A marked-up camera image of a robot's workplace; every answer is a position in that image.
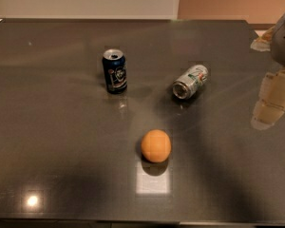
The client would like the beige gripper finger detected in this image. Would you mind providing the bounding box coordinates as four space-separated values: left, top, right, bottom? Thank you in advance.
251 67 285 130
250 28 274 52

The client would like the silver green 7up can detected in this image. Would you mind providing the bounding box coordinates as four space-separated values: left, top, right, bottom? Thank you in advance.
172 65 209 100

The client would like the blue pepsi can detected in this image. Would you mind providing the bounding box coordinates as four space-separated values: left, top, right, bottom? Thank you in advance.
102 48 127 94

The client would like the orange fruit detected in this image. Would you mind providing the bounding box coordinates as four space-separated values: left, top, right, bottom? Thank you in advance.
141 129 172 162

